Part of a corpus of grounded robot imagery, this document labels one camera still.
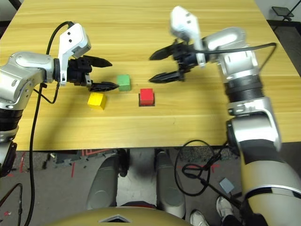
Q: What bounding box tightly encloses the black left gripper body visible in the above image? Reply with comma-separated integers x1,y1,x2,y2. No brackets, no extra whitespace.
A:
66,57,94,89

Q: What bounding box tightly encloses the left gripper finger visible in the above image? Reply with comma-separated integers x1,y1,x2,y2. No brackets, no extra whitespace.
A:
90,56,113,68
90,81,120,92

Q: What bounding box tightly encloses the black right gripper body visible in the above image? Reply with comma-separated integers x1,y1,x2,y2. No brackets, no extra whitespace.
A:
173,40,203,82

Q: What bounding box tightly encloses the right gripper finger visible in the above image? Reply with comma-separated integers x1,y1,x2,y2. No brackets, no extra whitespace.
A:
148,70,184,84
149,44,176,61

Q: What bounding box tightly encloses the yellow wooden block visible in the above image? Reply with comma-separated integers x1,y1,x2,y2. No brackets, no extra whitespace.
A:
87,92,108,111

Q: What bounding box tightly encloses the green wooden block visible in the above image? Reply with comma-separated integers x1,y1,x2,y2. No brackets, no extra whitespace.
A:
116,74,131,92

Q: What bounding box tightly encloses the red wooden block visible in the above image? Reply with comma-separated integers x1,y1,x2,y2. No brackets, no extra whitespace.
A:
139,88,155,105

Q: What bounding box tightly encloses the black tile with red lines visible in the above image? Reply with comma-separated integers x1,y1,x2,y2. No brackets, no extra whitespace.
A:
81,148,119,158

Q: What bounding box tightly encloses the speckled black rubber mat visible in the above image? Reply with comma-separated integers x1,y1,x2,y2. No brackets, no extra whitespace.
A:
178,146,238,161

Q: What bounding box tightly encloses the grey robot left leg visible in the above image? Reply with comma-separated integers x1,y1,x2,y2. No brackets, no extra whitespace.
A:
86,154,121,210

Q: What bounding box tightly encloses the grey robot leg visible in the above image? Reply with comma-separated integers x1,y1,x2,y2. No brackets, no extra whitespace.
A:
86,154,121,210
154,150,187,219

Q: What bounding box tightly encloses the black stand with flat plate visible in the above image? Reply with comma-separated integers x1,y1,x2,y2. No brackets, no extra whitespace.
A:
271,6,295,22

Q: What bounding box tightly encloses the grey robot right leg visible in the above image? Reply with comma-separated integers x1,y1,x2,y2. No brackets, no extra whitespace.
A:
154,150,187,219

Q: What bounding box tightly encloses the small grey box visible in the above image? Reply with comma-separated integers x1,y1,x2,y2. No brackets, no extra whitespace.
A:
219,178,236,194

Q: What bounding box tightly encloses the tan robot torso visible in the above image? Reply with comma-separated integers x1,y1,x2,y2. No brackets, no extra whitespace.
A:
45,206,196,226

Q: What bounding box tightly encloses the white sneaker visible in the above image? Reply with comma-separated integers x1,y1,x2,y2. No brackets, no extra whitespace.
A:
190,209,210,226
215,196,236,219

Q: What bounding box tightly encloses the black trouser leg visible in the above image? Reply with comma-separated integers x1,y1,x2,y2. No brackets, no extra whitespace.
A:
222,213,244,226

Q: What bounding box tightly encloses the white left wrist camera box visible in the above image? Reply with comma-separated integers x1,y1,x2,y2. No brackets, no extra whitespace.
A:
57,22,92,87

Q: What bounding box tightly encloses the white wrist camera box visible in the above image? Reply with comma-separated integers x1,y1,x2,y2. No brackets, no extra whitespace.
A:
169,6,208,69
57,22,92,87

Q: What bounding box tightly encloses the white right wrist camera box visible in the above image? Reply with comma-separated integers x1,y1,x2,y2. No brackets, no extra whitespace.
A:
169,6,208,69

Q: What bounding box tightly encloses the thin black gripper wire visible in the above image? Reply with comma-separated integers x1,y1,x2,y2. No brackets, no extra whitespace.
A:
32,81,60,105

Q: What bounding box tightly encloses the black metal frame bar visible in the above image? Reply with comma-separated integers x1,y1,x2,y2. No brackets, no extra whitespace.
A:
9,0,24,10

